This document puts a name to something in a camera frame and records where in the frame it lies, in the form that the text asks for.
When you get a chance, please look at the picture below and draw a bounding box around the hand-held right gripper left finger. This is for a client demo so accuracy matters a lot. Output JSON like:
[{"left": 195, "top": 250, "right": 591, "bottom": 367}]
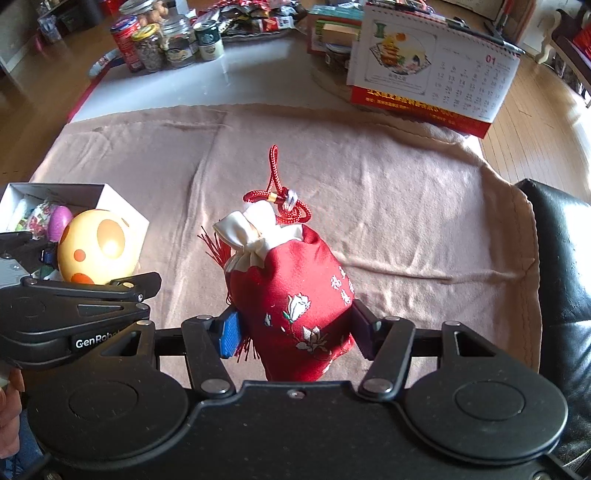
[{"left": 99, "top": 307, "right": 243, "bottom": 397}]

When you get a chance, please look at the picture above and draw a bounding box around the black leather chair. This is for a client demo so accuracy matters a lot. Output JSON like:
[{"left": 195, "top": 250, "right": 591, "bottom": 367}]
[{"left": 515, "top": 179, "right": 591, "bottom": 472}]

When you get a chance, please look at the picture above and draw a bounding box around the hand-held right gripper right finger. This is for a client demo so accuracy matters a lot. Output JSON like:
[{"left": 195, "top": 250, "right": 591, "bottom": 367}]
[{"left": 352, "top": 299, "right": 499, "bottom": 401}]

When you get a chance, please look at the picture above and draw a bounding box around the yellow spotted mushroom toy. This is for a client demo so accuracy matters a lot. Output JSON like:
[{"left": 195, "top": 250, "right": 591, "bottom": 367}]
[{"left": 58, "top": 209, "right": 140, "bottom": 287}]

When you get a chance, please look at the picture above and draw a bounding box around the beige blanket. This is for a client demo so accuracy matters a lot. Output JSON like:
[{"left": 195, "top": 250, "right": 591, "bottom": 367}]
[{"left": 28, "top": 104, "right": 541, "bottom": 384}]

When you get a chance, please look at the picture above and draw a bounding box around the blue rimmed dish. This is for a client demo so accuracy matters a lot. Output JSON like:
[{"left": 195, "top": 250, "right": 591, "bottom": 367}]
[{"left": 88, "top": 48, "right": 123, "bottom": 79}]

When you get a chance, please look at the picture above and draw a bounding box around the purple egg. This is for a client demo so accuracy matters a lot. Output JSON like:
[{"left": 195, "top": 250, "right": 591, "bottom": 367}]
[{"left": 48, "top": 205, "right": 75, "bottom": 243}]

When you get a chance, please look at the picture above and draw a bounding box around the colourful box of goods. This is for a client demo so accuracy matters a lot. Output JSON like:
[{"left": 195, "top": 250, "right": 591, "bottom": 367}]
[{"left": 307, "top": 4, "right": 365, "bottom": 72}]

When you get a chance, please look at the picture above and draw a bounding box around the person's left hand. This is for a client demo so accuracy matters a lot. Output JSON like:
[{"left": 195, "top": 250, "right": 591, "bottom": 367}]
[{"left": 0, "top": 369, "right": 25, "bottom": 462}]

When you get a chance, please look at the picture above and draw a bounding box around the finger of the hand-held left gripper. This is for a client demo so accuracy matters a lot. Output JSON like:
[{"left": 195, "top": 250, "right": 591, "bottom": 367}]
[
  {"left": 0, "top": 232, "right": 59, "bottom": 278},
  {"left": 21, "top": 271, "right": 162, "bottom": 325}
]

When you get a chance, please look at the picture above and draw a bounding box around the white cardboard box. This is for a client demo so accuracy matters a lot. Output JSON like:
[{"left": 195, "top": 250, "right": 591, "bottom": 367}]
[{"left": 0, "top": 182, "right": 151, "bottom": 287}]

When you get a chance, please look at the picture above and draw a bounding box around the red drawstring pouch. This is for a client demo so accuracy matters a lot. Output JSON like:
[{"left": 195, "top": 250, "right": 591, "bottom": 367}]
[{"left": 198, "top": 145, "right": 358, "bottom": 384}]

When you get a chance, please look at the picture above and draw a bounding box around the floral fabric pouch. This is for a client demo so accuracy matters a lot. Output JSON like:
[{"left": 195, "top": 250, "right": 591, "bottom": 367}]
[{"left": 25, "top": 198, "right": 61, "bottom": 241}]

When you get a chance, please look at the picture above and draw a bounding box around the green can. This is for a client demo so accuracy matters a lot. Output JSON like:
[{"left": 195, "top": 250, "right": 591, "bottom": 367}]
[{"left": 193, "top": 19, "right": 225, "bottom": 61}]

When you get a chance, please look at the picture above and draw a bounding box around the clear glass jar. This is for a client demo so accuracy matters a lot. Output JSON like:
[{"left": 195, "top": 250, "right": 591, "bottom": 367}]
[{"left": 161, "top": 16, "right": 197, "bottom": 70}]

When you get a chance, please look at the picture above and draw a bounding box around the large glass jar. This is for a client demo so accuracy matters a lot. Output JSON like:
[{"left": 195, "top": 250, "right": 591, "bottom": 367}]
[{"left": 117, "top": 0, "right": 171, "bottom": 28}]

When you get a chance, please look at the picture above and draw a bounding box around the red jar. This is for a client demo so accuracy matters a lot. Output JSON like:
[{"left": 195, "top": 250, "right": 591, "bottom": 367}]
[{"left": 110, "top": 15, "right": 144, "bottom": 73}]

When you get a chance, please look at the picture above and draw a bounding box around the pile of snack packets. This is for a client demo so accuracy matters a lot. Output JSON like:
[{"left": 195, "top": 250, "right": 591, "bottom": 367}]
[{"left": 198, "top": 0, "right": 310, "bottom": 40}]

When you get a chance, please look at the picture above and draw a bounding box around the desk calendar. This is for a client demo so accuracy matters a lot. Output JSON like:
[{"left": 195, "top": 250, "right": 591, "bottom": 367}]
[{"left": 346, "top": 2, "right": 522, "bottom": 139}]

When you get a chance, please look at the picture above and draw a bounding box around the cream chair with red cushion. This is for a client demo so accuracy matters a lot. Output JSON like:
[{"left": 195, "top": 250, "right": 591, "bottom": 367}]
[{"left": 538, "top": 7, "right": 591, "bottom": 109}]

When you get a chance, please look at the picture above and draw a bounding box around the yellow lid glass jar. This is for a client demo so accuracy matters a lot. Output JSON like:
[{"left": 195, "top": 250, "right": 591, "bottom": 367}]
[{"left": 133, "top": 24, "right": 166, "bottom": 72}]

